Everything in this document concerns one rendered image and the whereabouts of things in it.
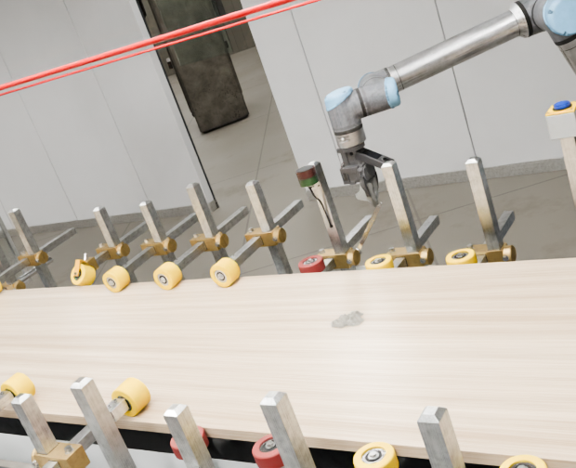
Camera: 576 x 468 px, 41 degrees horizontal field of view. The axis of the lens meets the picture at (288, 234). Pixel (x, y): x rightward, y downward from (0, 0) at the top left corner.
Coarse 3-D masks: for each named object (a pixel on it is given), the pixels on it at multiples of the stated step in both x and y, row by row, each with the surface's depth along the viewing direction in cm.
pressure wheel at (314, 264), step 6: (306, 258) 243; (312, 258) 242; (318, 258) 240; (300, 264) 240; (306, 264) 239; (312, 264) 237; (318, 264) 237; (324, 264) 240; (300, 270) 239; (306, 270) 237; (312, 270) 237; (318, 270) 237
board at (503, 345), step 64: (0, 320) 288; (64, 320) 265; (128, 320) 246; (192, 320) 230; (256, 320) 215; (320, 320) 203; (384, 320) 191; (448, 320) 181; (512, 320) 172; (0, 384) 234; (64, 384) 219; (192, 384) 194; (256, 384) 184; (320, 384) 174; (384, 384) 166; (448, 384) 158; (512, 384) 151; (512, 448) 135
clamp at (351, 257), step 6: (330, 252) 251; (348, 252) 246; (354, 252) 246; (324, 258) 250; (336, 258) 248; (342, 258) 246; (348, 258) 245; (354, 258) 245; (336, 264) 249; (342, 264) 247; (348, 264) 246; (354, 264) 246
